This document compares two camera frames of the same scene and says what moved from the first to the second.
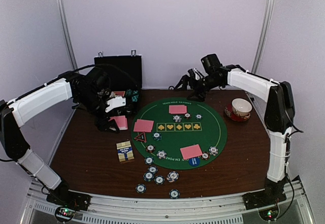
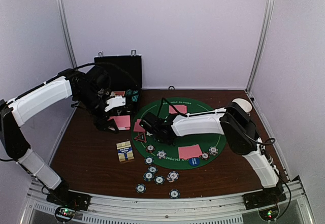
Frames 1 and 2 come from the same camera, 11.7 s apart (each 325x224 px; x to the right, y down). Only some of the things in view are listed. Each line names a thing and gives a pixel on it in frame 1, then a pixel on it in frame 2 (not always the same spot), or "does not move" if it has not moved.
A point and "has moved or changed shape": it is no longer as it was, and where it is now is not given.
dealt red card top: x=177 y=109 does not move
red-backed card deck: x=121 y=121 has moved or changed shape
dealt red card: x=141 y=125 has moved or changed shape
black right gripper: x=201 y=96 → x=171 y=140
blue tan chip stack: x=172 y=176 does not move
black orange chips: x=205 y=155 does not move
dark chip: x=161 y=154 does not move
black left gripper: x=102 y=126 does not move
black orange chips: x=150 y=148 does not move
